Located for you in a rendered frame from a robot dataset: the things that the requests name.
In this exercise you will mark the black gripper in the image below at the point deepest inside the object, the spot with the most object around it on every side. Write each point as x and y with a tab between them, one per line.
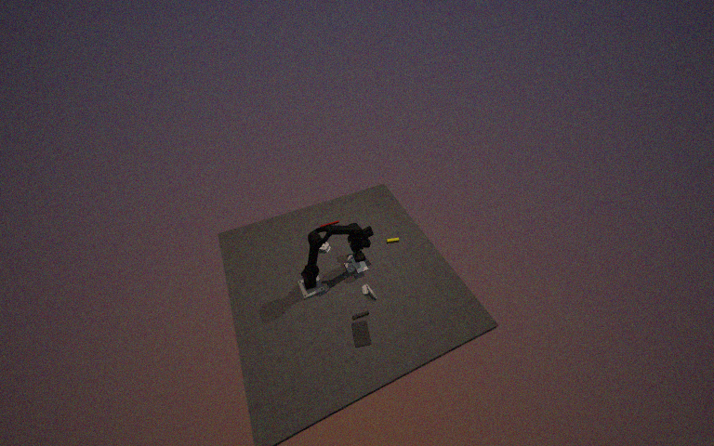
356	248

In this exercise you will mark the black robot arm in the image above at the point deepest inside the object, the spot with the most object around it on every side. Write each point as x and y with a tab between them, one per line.
311	270

